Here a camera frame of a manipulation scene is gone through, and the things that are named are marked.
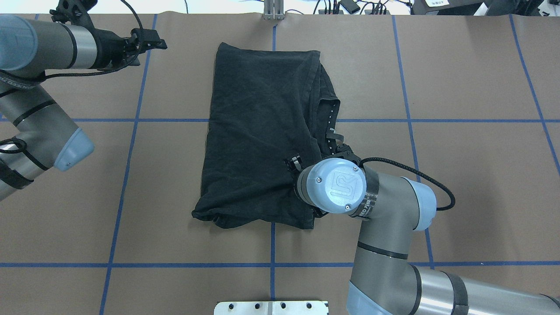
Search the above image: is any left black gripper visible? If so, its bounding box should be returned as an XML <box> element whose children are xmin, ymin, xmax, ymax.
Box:
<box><xmin>49</xmin><ymin>0</ymin><xmax>168</xmax><ymax>70</ymax></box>

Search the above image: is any black graphic t-shirt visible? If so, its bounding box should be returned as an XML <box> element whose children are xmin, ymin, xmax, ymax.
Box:
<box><xmin>192</xmin><ymin>42</ymin><xmax>340</xmax><ymax>230</ymax></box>

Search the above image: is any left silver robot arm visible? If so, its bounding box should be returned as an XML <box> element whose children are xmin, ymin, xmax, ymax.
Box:
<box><xmin>0</xmin><ymin>0</ymin><xmax>168</xmax><ymax>200</ymax></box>

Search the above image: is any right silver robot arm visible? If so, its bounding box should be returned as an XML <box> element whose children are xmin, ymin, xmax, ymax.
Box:
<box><xmin>285</xmin><ymin>145</ymin><xmax>559</xmax><ymax>315</ymax></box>

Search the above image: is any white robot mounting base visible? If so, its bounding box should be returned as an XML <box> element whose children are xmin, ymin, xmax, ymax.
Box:
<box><xmin>213</xmin><ymin>301</ymin><xmax>330</xmax><ymax>315</ymax></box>

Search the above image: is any aluminium frame post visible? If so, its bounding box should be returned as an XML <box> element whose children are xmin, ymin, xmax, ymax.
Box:
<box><xmin>262</xmin><ymin>0</ymin><xmax>285</xmax><ymax>21</ymax></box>

